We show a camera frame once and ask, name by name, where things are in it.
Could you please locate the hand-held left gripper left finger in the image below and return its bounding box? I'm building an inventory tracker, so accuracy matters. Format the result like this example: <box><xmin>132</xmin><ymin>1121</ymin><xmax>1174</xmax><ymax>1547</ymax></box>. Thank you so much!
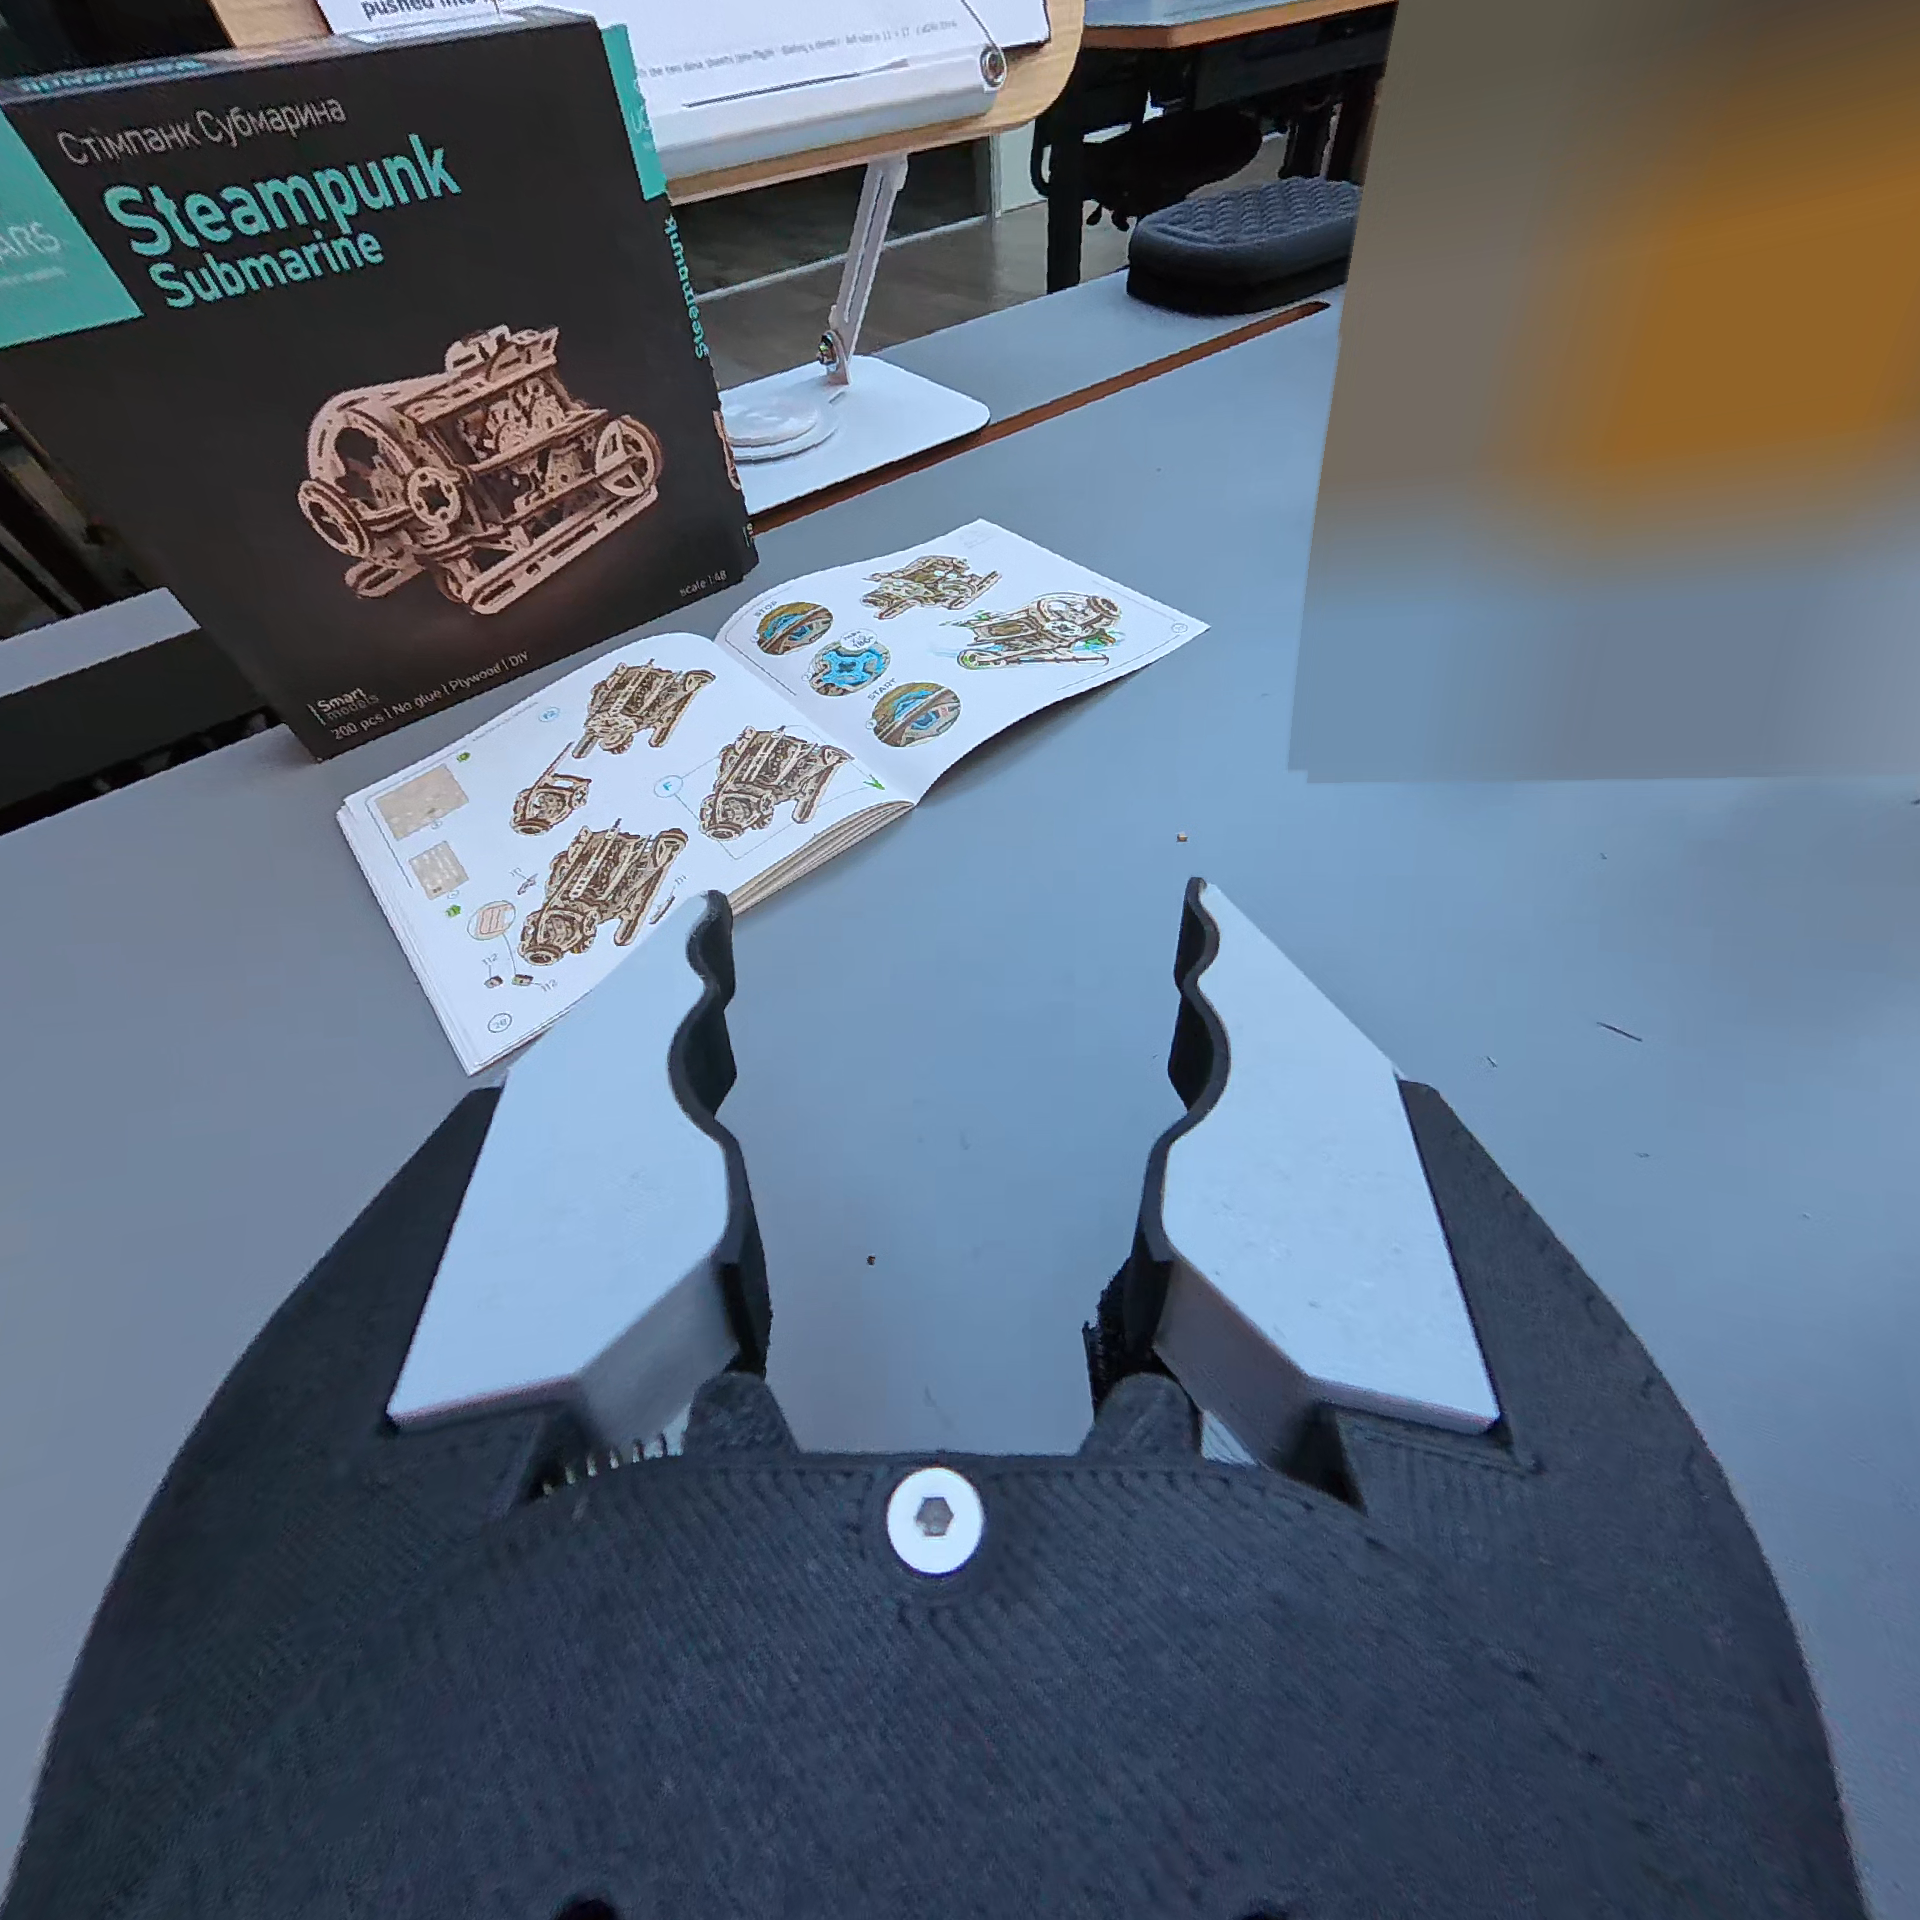
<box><xmin>389</xmin><ymin>892</ymin><xmax>773</xmax><ymax>1468</ymax></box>

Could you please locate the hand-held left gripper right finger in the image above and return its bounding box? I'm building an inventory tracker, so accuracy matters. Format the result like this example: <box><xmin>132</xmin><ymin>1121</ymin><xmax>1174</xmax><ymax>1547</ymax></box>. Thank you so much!
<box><xmin>1133</xmin><ymin>877</ymin><xmax>1506</xmax><ymax>1487</ymax></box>

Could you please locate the illustrated instruction booklet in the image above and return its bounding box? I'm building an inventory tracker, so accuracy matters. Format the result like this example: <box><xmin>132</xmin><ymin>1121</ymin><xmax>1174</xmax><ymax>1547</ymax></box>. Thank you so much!
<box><xmin>338</xmin><ymin>517</ymin><xmax>1213</xmax><ymax>1076</ymax></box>

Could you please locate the black model kit box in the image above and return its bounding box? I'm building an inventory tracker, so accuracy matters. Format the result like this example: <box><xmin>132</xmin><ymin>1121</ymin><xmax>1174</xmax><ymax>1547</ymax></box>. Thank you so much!
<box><xmin>0</xmin><ymin>5</ymin><xmax>760</xmax><ymax>763</ymax></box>

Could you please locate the white document stand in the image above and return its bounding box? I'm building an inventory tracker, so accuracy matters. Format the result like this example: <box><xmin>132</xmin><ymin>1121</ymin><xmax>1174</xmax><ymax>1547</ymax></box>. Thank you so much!
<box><xmin>314</xmin><ymin>0</ymin><xmax>1084</xmax><ymax>520</ymax></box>

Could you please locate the black padded armrest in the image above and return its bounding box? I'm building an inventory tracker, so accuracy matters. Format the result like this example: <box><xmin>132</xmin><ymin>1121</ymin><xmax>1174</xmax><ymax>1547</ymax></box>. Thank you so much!
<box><xmin>1127</xmin><ymin>179</ymin><xmax>1367</xmax><ymax>316</ymax></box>

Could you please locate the desk with black legs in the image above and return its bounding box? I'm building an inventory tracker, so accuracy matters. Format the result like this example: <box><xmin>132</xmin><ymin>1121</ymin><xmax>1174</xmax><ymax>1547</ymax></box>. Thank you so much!
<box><xmin>1035</xmin><ymin>0</ymin><xmax>1398</xmax><ymax>295</ymax></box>

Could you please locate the printed instruction sheet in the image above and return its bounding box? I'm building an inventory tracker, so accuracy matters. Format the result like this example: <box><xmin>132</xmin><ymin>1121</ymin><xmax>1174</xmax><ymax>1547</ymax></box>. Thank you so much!
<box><xmin>325</xmin><ymin>0</ymin><xmax>1051</xmax><ymax>112</ymax></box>

